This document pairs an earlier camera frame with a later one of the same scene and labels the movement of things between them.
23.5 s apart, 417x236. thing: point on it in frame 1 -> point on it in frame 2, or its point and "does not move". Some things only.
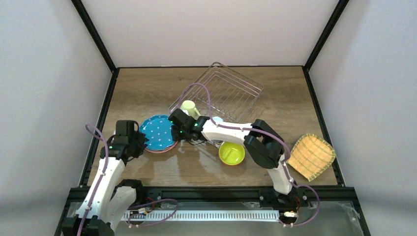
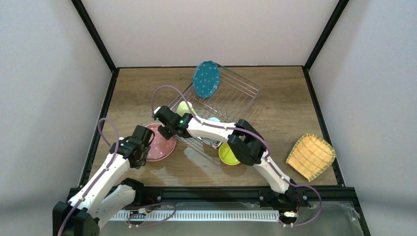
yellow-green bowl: (231, 153) does not move
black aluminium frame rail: (80, 195) does not move
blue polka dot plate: (157, 129) -> (206, 78)
